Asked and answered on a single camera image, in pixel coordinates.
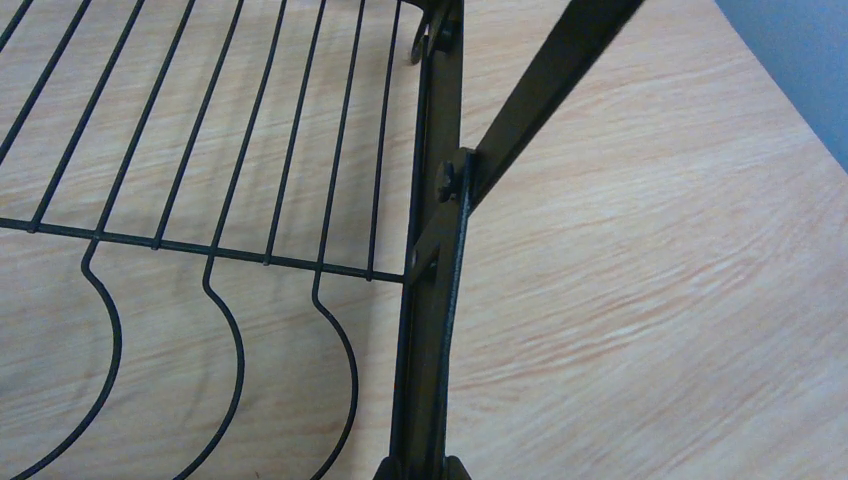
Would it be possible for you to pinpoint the black wire dish rack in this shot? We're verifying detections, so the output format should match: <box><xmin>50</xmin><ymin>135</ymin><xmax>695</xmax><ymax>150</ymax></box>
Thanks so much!
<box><xmin>1</xmin><ymin>1</ymin><xmax>640</xmax><ymax>479</ymax></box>

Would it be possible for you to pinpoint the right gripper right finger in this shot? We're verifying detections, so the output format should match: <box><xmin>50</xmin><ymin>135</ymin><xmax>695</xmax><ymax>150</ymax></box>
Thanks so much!
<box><xmin>442</xmin><ymin>456</ymin><xmax>471</xmax><ymax>480</ymax></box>

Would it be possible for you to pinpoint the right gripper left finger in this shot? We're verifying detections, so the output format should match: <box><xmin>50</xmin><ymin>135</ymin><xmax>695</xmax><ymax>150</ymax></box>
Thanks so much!
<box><xmin>373</xmin><ymin>456</ymin><xmax>402</xmax><ymax>480</ymax></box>

